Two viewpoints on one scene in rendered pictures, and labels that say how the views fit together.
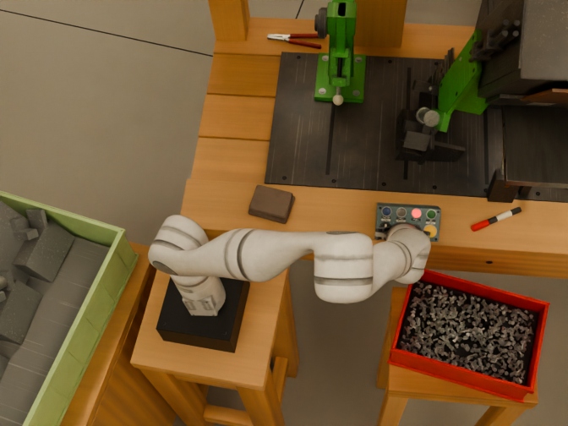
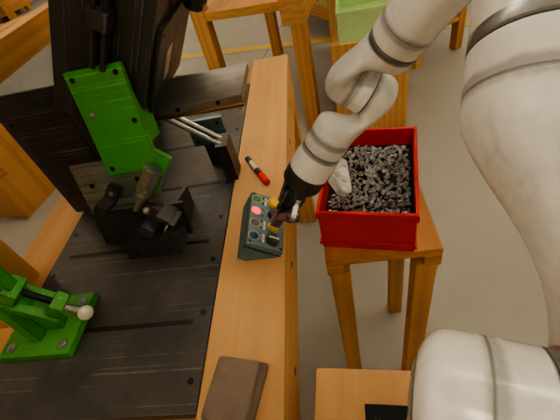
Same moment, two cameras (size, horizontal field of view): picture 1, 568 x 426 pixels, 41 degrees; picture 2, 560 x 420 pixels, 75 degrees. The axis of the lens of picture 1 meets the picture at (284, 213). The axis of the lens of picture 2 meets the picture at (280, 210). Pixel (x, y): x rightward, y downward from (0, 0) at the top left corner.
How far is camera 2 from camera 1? 1.32 m
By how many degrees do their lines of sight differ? 52
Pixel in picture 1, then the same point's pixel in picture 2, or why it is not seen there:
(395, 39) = (26, 271)
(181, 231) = (492, 370)
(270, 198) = (227, 387)
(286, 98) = (53, 400)
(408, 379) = (423, 234)
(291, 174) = (186, 372)
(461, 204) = (241, 194)
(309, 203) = (234, 337)
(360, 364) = not seen: hidden behind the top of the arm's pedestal
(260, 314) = not seen: hidden behind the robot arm
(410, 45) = (41, 266)
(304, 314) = not seen: outside the picture
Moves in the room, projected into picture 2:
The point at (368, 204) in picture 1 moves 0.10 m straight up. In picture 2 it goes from (237, 269) to (222, 237)
